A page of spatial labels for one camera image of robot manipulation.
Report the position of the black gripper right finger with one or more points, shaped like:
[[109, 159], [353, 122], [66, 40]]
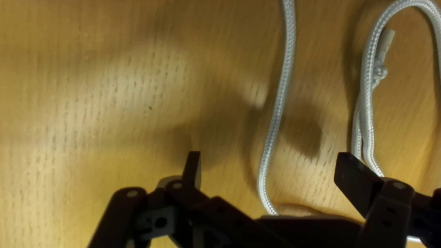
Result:
[[372, 188]]

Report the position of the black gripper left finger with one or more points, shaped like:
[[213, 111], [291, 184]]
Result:
[[183, 207]]

